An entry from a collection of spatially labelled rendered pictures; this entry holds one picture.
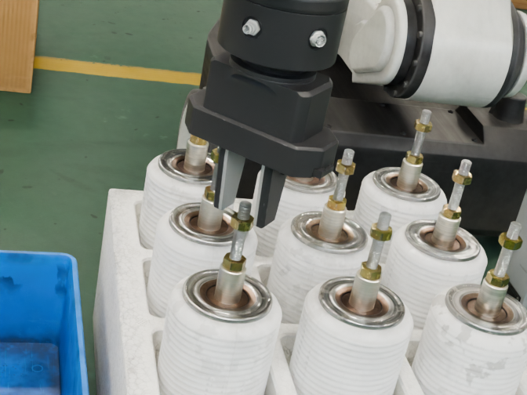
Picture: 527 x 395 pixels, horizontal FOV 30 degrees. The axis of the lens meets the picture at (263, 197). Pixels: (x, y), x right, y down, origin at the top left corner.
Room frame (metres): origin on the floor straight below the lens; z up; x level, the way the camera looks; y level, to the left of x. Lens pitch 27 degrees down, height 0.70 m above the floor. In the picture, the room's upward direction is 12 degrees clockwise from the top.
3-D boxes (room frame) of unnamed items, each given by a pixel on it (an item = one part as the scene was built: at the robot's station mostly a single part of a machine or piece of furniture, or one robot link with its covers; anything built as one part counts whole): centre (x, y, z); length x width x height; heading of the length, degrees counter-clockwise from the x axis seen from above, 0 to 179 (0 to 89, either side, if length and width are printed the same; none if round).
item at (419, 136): (0.98, -0.15, 0.30); 0.01 x 0.01 x 0.08
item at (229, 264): (0.69, 0.01, 0.29); 0.02 x 0.02 x 0.01; 17
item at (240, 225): (0.69, 0.01, 0.32); 0.02 x 0.02 x 0.01; 17
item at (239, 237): (0.69, 0.01, 0.30); 0.01 x 0.01 x 0.08
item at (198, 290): (0.69, 0.01, 0.25); 0.08 x 0.08 x 0.01
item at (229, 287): (0.69, 0.01, 0.26); 0.02 x 0.02 x 0.03
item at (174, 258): (0.80, 0.04, 0.16); 0.10 x 0.10 x 0.18
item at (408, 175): (0.98, -0.15, 0.26); 0.02 x 0.02 x 0.03
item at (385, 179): (0.98, -0.15, 0.25); 0.08 x 0.08 x 0.01
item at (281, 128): (0.69, 0.01, 0.45); 0.13 x 0.10 x 0.12; 65
